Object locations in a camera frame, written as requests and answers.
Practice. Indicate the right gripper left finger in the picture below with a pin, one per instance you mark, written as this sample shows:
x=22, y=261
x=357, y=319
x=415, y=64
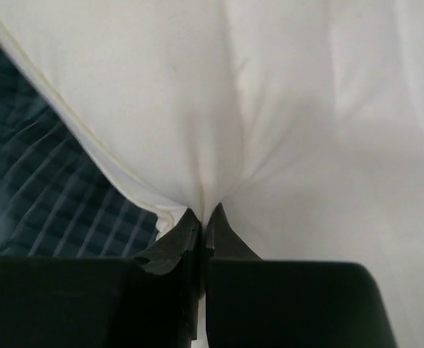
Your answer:
x=150, y=300

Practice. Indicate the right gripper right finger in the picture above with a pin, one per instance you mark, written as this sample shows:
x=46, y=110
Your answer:
x=252, y=302

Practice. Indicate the dark checkered pillowcase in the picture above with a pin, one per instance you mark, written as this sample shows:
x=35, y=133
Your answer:
x=54, y=201

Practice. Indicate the cream white pillow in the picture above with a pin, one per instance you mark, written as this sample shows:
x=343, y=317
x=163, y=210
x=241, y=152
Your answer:
x=304, y=119

